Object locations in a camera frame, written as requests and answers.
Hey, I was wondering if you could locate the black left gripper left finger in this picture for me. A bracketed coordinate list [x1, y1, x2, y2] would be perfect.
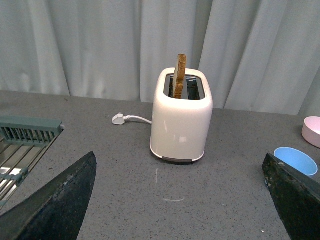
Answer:
[0, 152, 97, 240]

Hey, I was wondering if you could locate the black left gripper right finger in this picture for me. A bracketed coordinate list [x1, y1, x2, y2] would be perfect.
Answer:
[262, 153, 320, 240]

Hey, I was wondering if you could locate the pink bowl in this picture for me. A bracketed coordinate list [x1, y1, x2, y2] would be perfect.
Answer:
[301, 116, 320, 148]

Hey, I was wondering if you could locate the green dish rack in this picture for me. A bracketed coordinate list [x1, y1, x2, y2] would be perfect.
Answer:
[0, 116, 64, 208]

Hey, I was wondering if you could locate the white power plug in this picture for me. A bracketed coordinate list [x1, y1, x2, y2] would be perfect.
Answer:
[111, 113, 125, 125]

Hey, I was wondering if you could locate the white two-slot toaster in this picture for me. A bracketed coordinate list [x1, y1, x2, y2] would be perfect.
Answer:
[149, 67, 213, 163]

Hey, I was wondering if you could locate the grey curtain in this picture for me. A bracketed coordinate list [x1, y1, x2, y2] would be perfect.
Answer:
[0, 0, 320, 116]

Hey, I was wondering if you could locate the slice of toasted bread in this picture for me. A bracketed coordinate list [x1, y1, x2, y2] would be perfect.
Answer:
[172, 53, 187, 99]

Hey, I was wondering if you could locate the white toaster cord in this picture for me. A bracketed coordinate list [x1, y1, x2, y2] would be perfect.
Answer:
[123, 114, 153, 125]

